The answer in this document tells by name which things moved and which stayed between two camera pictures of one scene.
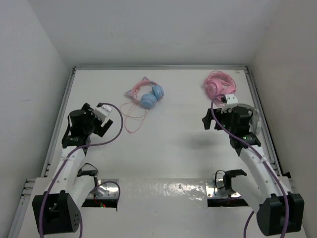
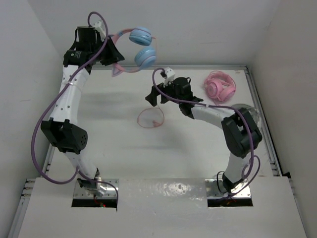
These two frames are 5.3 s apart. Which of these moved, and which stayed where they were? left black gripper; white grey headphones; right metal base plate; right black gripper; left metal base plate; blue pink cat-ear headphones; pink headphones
Moved: blue pink cat-ear headphones; left black gripper; right black gripper
Stayed: left metal base plate; white grey headphones; pink headphones; right metal base plate
